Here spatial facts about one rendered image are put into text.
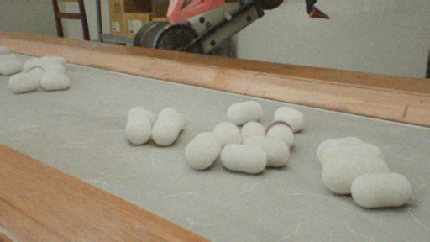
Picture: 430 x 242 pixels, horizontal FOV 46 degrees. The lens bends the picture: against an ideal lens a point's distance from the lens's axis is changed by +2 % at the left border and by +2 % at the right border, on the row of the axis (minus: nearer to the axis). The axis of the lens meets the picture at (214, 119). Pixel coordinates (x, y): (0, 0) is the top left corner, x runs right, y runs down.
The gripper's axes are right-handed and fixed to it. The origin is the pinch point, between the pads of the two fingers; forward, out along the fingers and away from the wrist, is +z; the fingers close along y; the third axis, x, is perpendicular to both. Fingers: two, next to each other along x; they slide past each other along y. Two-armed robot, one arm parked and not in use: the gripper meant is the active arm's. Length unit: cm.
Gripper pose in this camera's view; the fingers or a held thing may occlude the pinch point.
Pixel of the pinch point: (174, 16)
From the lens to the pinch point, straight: 64.2
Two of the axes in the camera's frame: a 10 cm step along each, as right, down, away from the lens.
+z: -5.3, 7.5, -3.9
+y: 7.2, 1.6, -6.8
